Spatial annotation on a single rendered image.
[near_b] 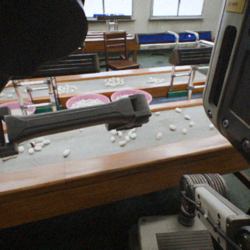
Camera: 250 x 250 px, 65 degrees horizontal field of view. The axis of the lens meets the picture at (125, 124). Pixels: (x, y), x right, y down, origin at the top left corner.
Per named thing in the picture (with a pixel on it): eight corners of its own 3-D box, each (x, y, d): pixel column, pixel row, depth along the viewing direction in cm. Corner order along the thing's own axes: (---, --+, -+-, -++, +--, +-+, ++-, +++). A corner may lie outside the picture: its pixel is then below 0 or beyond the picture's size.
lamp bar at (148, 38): (213, 41, 151) (215, 31, 147) (136, 45, 137) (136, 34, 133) (206, 39, 158) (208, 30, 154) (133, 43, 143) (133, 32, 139)
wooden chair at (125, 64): (118, 96, 317) (117, 35, 270) (105, 89, 348) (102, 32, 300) (139, 91, 338) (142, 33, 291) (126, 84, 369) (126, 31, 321)
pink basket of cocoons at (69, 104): (118, 117, 125) (118, 103, 120) (79, 131, 111) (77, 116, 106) (97, 102, 143) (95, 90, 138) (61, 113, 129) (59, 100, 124)
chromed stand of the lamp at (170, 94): (191, 95, 154) (202, 32, 131) (167, 98, 150) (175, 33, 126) (178, 86, 170) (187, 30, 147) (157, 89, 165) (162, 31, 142)
